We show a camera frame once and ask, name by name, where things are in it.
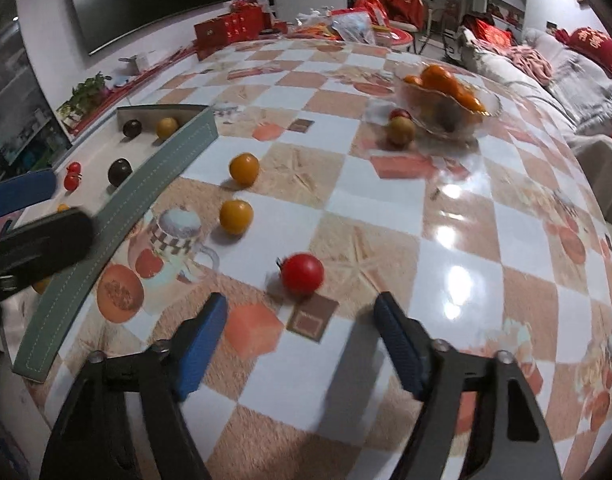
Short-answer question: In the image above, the yellow tomato near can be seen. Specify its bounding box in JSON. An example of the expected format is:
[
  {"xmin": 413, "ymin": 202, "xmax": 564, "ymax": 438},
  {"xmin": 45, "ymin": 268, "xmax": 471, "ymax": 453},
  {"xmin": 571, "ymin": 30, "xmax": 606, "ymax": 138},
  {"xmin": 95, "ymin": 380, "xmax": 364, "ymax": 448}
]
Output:
[{"xmin": 219, "ymin": 199, "xmax": 255, "ymax": 236}]

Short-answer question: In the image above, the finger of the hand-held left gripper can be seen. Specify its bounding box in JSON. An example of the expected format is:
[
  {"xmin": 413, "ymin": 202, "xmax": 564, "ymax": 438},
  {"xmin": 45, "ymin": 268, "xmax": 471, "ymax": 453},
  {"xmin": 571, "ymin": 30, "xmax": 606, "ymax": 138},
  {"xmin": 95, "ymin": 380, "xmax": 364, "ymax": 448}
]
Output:
[
  {"xmin": 0, "ymin": 168, "xmax": 57, "ymax": 226},
  {"xmin": 0, "ymin": 208, "xmax": 95, "ymax": 336}
]

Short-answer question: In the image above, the pink blanket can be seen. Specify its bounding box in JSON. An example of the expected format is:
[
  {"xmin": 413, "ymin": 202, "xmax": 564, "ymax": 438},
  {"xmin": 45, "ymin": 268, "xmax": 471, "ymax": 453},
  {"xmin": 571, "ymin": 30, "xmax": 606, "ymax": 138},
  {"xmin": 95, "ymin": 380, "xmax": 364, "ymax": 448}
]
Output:
[{"xmin": 510, "ymin": 44, "xmax": 556, "ymax": 86}]

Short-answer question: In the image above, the white television console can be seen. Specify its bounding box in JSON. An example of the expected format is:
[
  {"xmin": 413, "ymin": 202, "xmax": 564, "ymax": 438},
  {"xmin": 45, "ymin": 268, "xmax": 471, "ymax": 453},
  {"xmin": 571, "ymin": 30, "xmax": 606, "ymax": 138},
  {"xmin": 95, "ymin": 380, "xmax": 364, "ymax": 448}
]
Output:
[{"xmin": 56, "ymin": 45, "xmax": 201, "ymax": 136}]

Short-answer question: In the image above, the black wall television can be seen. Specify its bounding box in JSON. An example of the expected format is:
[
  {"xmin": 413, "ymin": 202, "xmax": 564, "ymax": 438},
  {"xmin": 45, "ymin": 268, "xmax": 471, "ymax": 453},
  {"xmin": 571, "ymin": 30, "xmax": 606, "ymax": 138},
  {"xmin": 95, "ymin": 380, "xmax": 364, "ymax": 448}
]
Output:
[{"xmin": 67, "ymin": 0, "xmax": 233, "ymax": 57}]

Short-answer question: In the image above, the green potted plant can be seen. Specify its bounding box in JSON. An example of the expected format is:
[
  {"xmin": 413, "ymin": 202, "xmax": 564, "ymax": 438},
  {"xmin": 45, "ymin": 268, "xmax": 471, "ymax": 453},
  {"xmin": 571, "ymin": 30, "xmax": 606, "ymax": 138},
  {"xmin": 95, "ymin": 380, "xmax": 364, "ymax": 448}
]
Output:
[{"xmin": 57, "ymin": 73, "xmax": 112, "ymax": 128}]

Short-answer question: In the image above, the light grey sofa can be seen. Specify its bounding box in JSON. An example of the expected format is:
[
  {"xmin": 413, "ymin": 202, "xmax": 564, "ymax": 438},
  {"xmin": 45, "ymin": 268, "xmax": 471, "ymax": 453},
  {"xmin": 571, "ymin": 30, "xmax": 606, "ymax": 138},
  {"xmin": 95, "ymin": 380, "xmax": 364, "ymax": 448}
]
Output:
[{"xmin": 461, "ymin": 25, "xmax": 612, "ymax": 223}]

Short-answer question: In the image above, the grey leather tray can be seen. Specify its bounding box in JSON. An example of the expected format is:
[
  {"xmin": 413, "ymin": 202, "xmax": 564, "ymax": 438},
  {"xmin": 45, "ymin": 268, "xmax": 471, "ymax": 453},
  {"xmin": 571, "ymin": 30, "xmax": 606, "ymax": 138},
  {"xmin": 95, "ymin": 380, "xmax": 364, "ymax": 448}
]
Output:
[{"xmin": 0, "ymin": 104, "xmax": 219, "ymax": 383}]

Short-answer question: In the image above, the dark glass cabinet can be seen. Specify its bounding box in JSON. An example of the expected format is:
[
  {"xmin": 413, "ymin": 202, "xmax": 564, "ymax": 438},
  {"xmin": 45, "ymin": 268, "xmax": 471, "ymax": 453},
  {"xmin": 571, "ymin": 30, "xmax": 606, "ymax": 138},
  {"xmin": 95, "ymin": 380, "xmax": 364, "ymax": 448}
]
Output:
[{"xmin": 0, "ymin": 35, "xmax": 72, "ymax": 181}]

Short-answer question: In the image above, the clear plastic bag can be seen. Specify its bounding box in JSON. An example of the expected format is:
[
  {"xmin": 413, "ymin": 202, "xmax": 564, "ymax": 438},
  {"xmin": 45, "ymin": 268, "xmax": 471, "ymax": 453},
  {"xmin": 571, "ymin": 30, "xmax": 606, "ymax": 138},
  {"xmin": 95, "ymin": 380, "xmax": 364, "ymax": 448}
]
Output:
[{"xmin": 330, "ymin": 11, "xmax": 377, "ymax": 46}]

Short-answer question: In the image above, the red cloth pile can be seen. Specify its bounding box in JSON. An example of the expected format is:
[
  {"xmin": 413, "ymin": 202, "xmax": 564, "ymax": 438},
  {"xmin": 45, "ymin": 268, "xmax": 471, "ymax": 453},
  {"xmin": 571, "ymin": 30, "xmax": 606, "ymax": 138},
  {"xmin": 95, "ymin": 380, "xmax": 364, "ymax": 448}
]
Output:
[{"xmin": 356, "ymin": 0, "xmax": 427, "ymax": 27}]

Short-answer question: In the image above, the large red pillow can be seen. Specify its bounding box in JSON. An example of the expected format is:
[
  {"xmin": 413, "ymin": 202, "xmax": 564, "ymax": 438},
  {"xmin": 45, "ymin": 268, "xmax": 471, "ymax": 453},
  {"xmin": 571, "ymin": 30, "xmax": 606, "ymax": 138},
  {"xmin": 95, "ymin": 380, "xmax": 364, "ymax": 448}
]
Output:
[{"xmin": 567, "ymin": 26, "xmax": 612, "ymax": 75}]

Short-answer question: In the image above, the glass fruit bowl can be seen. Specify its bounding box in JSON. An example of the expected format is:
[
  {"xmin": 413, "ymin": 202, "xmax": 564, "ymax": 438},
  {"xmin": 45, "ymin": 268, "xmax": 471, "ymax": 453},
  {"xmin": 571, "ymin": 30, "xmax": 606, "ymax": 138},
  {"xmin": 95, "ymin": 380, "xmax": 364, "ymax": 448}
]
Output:
[{"xmin": 393, "ymin": 62, "xmax": 502, "ymax": 141}]

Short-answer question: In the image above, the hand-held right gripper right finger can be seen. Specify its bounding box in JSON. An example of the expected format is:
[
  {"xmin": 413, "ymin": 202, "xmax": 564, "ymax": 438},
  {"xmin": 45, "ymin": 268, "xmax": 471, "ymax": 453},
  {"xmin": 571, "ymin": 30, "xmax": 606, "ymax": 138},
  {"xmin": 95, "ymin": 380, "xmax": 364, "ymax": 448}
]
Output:
[{"xmin": 373, "ymin": 291, "xmax": 564, "ymax": 480}]

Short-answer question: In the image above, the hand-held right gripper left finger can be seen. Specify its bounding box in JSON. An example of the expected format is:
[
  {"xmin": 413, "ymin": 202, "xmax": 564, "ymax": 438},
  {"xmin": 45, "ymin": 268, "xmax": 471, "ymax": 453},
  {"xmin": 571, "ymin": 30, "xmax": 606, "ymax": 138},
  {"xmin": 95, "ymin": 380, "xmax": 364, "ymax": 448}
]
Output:
[{"xmin": 38, "ymin": 291, "xmax": 229, "ymax": 480}]

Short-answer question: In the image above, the checkered tablecloth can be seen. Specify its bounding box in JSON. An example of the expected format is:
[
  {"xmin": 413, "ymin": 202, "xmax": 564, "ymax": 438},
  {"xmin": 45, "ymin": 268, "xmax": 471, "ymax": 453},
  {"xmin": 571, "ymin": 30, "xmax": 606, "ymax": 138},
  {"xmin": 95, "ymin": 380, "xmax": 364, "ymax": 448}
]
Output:
[{"xmin": 16, "ymin": 37, "xmax": 612, "ymax": 480}]

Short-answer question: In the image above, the red tomato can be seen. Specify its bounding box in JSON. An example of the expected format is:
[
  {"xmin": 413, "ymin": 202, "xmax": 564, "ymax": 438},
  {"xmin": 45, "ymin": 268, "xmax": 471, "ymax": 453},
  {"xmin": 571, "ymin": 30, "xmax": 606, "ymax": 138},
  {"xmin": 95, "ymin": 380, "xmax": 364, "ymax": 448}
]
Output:
[{"xmin": 278, "ymin": 253, "xmax": 325, "ymax": 296}]

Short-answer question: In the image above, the folding chair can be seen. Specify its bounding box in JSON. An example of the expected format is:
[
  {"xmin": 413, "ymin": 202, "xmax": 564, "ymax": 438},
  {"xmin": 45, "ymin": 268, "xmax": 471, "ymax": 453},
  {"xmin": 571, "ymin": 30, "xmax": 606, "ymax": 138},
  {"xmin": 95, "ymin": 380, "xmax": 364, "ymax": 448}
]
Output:
[{"xmin": 420, "ymin": 0, "xmax": 463, "ymax": 56}]

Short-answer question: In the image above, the small white box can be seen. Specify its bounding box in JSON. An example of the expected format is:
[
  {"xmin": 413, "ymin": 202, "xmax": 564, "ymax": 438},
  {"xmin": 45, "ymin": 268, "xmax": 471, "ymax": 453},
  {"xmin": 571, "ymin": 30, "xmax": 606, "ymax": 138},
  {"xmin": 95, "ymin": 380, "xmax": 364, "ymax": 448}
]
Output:
[{"xmin": 118, "ymin": 52, "xmax": 159, "ymax": 74}]

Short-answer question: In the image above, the small red pillow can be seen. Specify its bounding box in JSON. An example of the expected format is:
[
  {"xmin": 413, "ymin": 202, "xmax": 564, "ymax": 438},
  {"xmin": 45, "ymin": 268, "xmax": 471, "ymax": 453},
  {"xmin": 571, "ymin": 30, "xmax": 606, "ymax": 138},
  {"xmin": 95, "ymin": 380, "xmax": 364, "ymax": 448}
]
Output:
[{"xmin": 473, "ymin": 17, "xmax": 516, "ymax": 47}]

